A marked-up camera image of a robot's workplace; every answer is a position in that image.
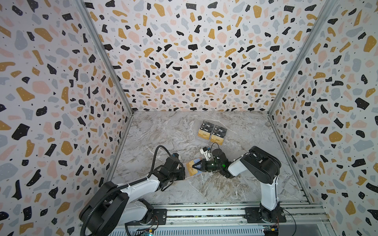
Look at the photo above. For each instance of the clear acrylic card tray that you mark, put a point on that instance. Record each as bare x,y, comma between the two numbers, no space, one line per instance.
210,137

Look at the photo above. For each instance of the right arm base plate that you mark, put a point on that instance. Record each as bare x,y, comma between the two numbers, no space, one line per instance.
262,215

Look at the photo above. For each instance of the black card top right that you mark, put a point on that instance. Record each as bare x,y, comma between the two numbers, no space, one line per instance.
219,131

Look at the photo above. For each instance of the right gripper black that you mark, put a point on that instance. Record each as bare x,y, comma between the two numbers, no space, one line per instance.
204,168

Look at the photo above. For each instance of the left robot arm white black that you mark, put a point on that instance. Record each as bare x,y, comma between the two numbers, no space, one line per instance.
114,204

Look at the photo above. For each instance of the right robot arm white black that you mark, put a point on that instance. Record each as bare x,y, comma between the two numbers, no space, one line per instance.
262,165

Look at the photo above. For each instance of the black card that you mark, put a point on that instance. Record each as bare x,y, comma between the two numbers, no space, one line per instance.
219,131
207,126

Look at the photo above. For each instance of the black card top left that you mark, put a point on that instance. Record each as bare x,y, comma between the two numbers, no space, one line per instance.
207,126

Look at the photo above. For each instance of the gold card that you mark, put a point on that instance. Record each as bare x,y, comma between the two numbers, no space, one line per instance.
190,171

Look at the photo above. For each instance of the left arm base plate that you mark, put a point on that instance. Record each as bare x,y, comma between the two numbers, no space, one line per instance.
155,217

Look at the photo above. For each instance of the pink leather card holder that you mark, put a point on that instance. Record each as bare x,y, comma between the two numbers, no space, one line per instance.
198,160

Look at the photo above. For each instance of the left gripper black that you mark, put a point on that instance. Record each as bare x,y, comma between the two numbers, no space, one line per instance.
183,171

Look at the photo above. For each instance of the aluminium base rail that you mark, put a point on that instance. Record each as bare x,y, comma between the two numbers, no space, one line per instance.
230,219

